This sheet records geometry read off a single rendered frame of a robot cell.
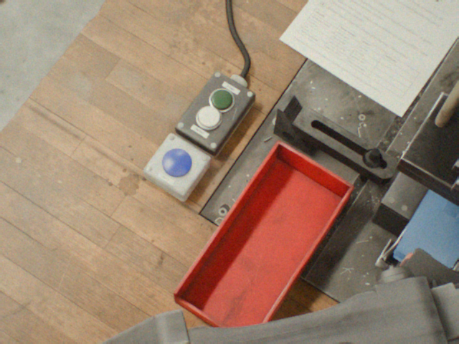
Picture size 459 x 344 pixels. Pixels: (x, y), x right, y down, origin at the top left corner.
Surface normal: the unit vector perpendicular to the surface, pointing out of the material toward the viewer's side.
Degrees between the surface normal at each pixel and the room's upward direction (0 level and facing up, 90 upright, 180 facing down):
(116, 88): 0
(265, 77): 0
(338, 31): 1
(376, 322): 13
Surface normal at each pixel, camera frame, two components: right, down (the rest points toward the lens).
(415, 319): 0.25, -0.37
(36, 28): 0.02, -0.33
